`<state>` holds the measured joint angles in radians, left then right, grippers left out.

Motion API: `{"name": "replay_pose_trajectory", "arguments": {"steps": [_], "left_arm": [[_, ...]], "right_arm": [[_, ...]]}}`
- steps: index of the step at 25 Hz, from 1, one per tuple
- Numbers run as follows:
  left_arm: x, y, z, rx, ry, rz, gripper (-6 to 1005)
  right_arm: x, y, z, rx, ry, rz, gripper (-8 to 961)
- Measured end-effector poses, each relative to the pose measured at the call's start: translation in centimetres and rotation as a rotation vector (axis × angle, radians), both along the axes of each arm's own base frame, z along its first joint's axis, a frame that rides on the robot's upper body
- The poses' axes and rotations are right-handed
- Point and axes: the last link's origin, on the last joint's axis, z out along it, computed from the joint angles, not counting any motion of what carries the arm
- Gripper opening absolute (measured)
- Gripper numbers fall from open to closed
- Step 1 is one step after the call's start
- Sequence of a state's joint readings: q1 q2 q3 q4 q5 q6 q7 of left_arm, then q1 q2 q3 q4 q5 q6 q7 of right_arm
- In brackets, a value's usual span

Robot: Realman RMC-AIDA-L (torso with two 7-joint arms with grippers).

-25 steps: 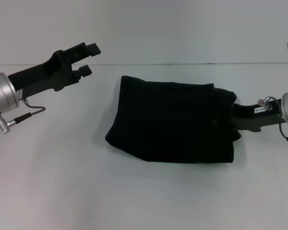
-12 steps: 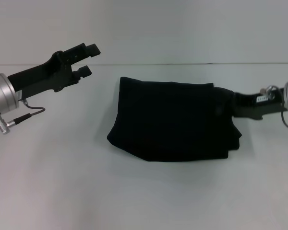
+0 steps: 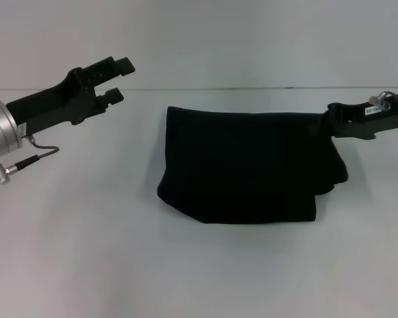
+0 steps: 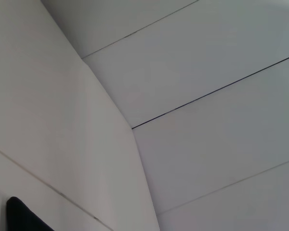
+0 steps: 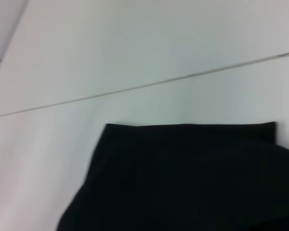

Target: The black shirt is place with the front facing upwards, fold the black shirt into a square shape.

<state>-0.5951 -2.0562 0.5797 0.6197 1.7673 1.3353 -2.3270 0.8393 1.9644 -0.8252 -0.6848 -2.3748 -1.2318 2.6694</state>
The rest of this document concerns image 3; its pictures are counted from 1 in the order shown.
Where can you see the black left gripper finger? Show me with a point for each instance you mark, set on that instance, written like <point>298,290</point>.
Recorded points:
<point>112,96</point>
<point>114,68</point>

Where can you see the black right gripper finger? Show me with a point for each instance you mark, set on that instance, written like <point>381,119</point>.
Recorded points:
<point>321,124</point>

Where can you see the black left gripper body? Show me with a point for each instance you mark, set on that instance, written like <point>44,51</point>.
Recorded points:
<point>53,101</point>

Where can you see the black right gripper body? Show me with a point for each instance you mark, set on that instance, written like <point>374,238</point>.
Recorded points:
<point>365,119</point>

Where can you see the black shirt with FREE print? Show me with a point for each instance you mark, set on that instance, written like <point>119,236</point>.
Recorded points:
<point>245,165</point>

